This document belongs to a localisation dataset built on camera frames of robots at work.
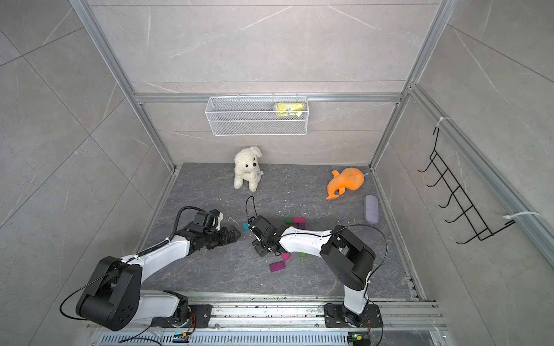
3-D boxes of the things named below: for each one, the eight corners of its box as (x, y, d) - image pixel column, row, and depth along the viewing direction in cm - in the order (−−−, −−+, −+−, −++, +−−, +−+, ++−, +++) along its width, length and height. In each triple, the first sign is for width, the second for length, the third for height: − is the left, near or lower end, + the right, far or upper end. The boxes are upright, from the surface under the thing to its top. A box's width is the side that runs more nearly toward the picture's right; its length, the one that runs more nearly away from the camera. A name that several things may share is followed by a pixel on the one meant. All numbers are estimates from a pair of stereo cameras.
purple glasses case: (365, 222, 100) (367, 218, 97) (364, 197, 109) (366, 193, 106) (377, 224, 99) (379, 220, 96) (375, 199, 108) (378, 195, 106)
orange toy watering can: (328, 200, 107) (331, 191, 101) (316, 184, 114) (318, 174, 108) (362, 187, 112) (367, 178, 106) (349, 172, 119) (353, 162, 113)
